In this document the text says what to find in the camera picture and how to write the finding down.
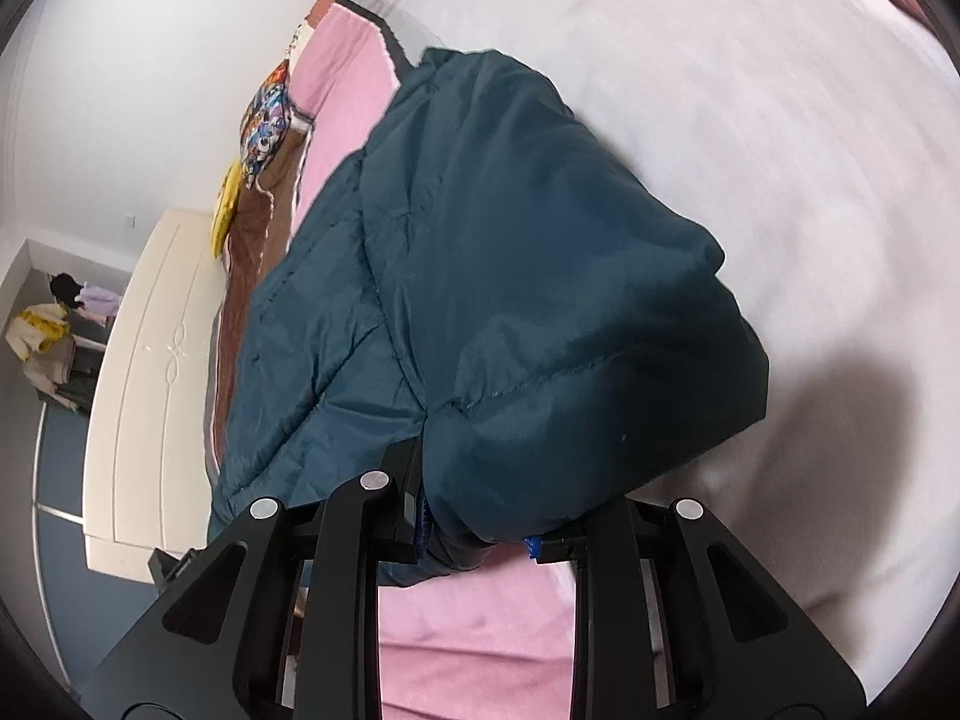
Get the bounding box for teal quilted puffer jacket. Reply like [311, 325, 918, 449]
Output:
[208, 49, 770, 587]

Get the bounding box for clothes hanging on rack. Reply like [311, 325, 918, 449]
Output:
[5, 273, 122, 415]

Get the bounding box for white bed headboard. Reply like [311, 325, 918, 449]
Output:
[82, 210, 226, 583]

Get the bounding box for yellow cloth on bed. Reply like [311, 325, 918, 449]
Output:
[210, 160, 242, 259]

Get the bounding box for colourful patterned pillow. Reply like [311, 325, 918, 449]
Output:
[239, 59, 291, 187]

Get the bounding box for striped patchwork bed blanket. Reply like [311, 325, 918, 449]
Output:
[210, 0, 958, 695]

